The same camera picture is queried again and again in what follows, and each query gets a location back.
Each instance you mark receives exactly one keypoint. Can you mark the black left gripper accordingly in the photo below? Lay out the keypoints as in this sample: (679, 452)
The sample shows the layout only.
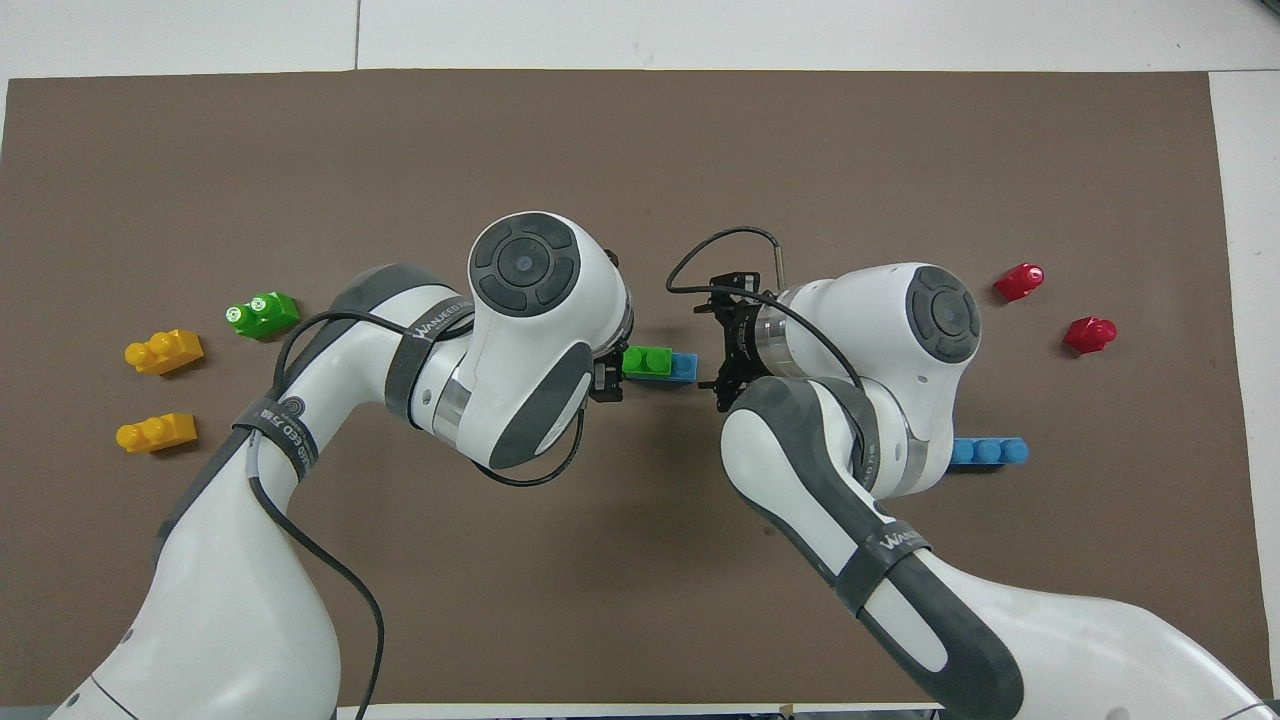
(600, 365)

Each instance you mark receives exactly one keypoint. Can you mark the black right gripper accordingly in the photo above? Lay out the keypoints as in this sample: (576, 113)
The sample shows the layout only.
(748, 340)

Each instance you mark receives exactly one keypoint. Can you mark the green two-stud toy block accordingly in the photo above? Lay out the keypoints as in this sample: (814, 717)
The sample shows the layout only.
(647, 362)
(262, 315)

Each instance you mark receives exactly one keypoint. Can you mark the blue three-stud toy block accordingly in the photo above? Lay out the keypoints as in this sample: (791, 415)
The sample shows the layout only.
(684, 367)
(990, 453)

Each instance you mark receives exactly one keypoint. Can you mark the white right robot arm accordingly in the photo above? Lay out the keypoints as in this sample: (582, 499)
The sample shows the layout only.
(900, 330)

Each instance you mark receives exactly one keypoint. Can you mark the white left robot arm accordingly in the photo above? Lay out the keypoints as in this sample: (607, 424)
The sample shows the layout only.
(260, 560)

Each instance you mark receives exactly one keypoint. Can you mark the red single-stud toy block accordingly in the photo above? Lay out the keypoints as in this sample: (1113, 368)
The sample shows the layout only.
(1089, 335)
(1018, 282)

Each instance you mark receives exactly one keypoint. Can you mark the yellow two-stud toy block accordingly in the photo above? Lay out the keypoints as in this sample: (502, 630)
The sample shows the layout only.
(163, 353)
(155, 433)

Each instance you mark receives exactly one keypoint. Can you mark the brown table mat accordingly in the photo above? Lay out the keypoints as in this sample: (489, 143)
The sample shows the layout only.
(640, 150)

